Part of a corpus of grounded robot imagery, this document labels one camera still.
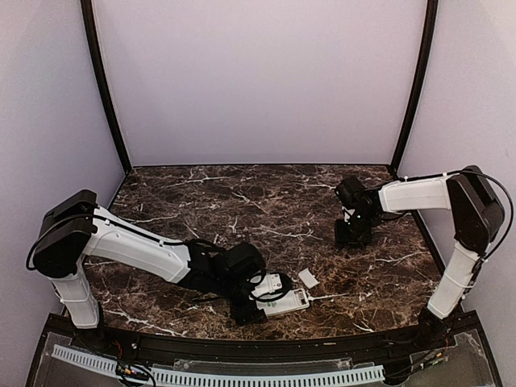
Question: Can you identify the black right corner post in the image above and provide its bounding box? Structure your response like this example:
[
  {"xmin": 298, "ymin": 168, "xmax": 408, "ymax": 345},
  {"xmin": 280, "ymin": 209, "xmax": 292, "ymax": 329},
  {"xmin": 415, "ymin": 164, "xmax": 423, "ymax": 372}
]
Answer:
[{"xmin": 389, "ymin": 0, "xmax": 439, "ymax": 176}]

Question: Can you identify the black left corner post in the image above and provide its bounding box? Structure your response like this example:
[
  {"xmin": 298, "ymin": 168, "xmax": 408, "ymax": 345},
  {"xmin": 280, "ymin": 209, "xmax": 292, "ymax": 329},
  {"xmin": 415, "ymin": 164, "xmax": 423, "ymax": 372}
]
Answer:
[{"xmin": 80, "ymin": 0, "xmax": 132, "ymax": 174}]

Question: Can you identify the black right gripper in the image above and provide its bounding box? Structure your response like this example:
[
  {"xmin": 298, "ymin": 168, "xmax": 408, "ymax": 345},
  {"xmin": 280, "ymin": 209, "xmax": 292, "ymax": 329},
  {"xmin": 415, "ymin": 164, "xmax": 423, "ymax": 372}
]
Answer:
[{"xmin": 335, "ymin": 210, "xmax": 378, "ymax": 248}]

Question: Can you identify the white battery cover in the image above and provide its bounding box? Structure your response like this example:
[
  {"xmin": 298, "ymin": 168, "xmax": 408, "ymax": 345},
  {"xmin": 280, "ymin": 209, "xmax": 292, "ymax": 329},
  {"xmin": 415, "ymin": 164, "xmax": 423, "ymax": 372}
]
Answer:
[{"xmin": 298, "ymin": 268, "xmax": 319, "ymax": 289}]

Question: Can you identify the black front table rail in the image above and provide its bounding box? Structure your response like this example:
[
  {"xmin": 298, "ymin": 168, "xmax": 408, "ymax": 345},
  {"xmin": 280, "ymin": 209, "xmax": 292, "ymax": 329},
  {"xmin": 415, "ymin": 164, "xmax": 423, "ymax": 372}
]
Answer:
[{"xmin": 63, "ymin": 327, "xmax": 456, "ymax": 365}]

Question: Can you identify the black corner post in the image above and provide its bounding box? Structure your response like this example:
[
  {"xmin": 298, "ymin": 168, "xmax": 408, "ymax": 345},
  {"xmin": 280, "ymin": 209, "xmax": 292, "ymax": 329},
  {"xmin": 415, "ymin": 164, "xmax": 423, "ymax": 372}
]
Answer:
[
  {"xmin": 80, "ymin": 0, "xmax": 132, "ymax": 174},
  {"xmin": 389, "ymin": 0, "xmax": 439, "ymax": 176}
]

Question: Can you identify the white remote control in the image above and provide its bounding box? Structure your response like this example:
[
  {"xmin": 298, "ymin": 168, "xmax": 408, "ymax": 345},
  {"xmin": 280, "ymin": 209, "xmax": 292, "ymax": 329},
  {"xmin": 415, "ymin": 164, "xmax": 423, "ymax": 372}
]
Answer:
[{"xmin": 260, "ymin": 289, "xmax": 310, "ymax": 317}]

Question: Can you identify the white slotted cable duct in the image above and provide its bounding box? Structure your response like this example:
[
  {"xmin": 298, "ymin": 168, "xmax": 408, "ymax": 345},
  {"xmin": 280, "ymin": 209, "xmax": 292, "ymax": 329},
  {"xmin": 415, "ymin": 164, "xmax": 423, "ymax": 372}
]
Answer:
[{"xmin": 52, "ymin": 344, "xmax": 385, "ymax": 386}]

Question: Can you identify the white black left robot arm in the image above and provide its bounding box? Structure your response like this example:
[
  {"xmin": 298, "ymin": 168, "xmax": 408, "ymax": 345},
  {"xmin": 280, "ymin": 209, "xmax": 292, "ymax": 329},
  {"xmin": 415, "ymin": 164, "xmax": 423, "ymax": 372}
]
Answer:
[{"xmin": 26, "ymin": 189, "xmax": 266, "ymax": 352}]

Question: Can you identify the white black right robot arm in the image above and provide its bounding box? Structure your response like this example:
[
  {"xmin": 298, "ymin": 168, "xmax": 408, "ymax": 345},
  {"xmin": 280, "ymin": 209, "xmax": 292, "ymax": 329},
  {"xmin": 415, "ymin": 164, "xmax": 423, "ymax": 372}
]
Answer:
[{"xmin": 334, "ymin": 165, "xmax": 515, "ymax": 320}]

